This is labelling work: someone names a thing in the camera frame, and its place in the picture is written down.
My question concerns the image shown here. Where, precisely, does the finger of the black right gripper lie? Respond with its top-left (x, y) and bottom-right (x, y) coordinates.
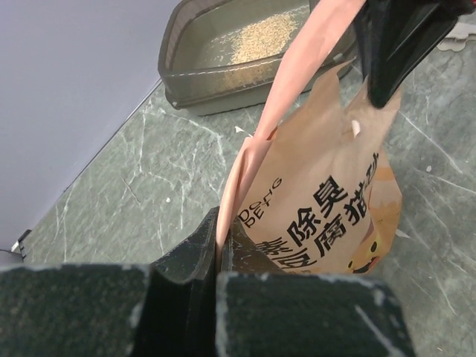
top-left (353, 0), bottom-right (475, 109)

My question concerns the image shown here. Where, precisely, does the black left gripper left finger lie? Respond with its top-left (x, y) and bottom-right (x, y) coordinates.
top-left (1, 208), bottom-right (218, 356)

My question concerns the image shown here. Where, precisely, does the white bag sealing clip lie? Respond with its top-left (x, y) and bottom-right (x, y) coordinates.
top-left (437, 22), bottom-right (476, 52)

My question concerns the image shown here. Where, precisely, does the orange cat litter bag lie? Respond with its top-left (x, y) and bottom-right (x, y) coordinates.
top-left (216, 1), bottom-right (402, 274)

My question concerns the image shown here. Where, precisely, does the grey plastic litter box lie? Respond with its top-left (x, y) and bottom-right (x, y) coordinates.
top-left (158, 0), bottom-right (360, 116)

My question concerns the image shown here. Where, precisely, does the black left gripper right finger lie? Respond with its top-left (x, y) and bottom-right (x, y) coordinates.
top-left (216, 221), bottom-right (415, 356)

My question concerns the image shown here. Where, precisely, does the beige cat litter pile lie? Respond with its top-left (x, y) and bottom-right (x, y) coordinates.
top-left (222, 13), bottom-right (298, 89)

